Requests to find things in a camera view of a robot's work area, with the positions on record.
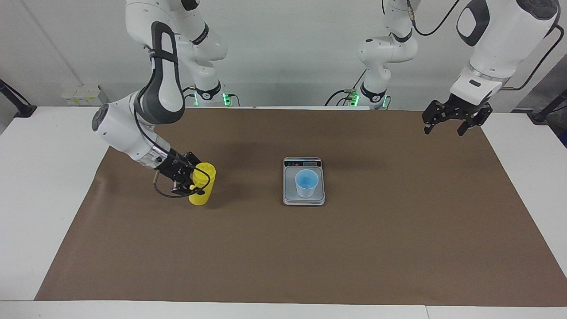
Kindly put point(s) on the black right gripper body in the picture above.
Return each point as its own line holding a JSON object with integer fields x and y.
{"x": 175, "y": 170}

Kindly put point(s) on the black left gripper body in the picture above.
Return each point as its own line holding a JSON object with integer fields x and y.
{"x": 457, "y": 110}

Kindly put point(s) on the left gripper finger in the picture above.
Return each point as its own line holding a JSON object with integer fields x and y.
{"x": 466, "y": 127}
{"x": 429, "y": 127}

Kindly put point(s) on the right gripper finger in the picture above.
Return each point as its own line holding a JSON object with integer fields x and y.
{"x": 188, "y": 191}
{"x": 193, "y": 158}

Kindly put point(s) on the yellow squeeze bottle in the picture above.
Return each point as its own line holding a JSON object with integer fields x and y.
{"x": 208, "y": 181}

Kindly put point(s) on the light blue plastic cup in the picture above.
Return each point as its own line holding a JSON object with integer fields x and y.
{"x": 306, "y": 186}

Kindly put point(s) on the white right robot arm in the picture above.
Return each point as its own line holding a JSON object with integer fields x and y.
{"x": 119, "y": 133}

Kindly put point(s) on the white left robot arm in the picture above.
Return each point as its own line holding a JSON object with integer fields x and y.
{"x": 500, "y": 48}

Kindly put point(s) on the silver digital kitchen scale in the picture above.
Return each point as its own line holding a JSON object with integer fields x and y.
{"x": 288, "y": 186}

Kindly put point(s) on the black clamp stand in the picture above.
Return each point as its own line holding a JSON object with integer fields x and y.
{"x": 22, "y": 108}
{"x": 545, "y": 113}

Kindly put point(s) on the brown paper mat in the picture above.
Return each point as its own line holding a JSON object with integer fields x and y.
{"x": 283, "y": 257}

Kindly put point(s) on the white wall socket box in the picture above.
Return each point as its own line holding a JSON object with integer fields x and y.
{"x": 82, "y": 95}

